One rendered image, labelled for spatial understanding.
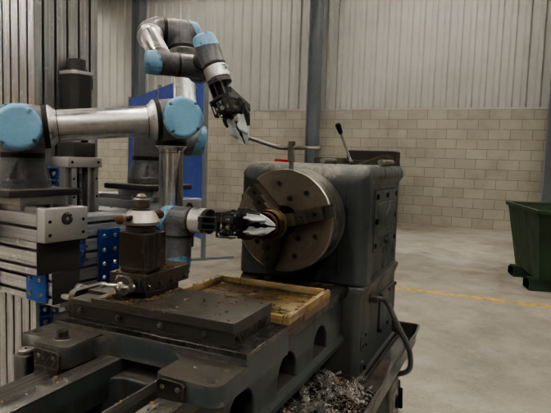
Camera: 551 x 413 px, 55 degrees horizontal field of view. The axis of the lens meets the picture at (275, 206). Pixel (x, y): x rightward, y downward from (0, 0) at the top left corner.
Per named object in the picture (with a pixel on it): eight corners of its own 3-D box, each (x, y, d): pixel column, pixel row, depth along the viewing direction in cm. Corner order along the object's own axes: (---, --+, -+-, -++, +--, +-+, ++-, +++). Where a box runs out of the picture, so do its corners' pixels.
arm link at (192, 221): (201, 231, 156) (201, 204, 156) (214, 233, 154) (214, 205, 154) (186, 234, 150) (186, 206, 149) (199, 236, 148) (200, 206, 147)
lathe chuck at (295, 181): (249, 260, 175) (252, 166, 172) (339, 272, 162) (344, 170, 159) (236, 265, 167) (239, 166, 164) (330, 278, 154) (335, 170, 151)
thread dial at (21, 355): (28, 391, 104) (27, 342, 103) (41, 394, 103) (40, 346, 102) (11, 398, 101) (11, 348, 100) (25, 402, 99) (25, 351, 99)
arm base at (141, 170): (118, 183, 190) (118, 155, 189) (148, 182, 203) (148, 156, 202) (148, 184, 182) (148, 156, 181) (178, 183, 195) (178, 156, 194)
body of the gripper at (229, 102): (214, 120, 158) (201, 83, 159) (229, 122, 166) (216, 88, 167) (234, 109, 155) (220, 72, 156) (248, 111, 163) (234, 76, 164)
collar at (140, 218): (138, 220, 116) (138, 206, 116) (167, 223, 113) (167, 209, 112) (113, 224, 109) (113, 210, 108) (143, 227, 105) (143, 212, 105)
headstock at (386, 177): (296, 247, 240) (299, 162, 236) (401, 259, 220) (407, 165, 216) (232, 271, 186) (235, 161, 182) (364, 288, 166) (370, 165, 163)
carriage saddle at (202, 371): (115, 318, 128) (115, 293, 128) (289, 352, 109) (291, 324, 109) (7, 358, 101) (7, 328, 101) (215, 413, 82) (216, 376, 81)
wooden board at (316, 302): (220, 287, 163) (220, 274, 162) (330, 303, 148) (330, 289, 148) (160, 310, 136) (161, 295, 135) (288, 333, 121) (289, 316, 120)
